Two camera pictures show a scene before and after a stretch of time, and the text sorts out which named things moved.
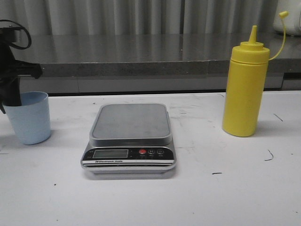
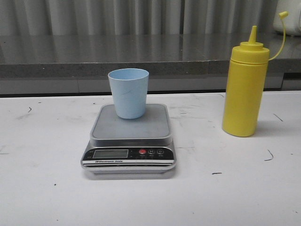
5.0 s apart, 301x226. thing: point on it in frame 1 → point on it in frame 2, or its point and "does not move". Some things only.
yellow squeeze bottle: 246,84 does not move
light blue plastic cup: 31,119 → 129,86
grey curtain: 142,17 does not move
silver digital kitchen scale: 130,138 does not move
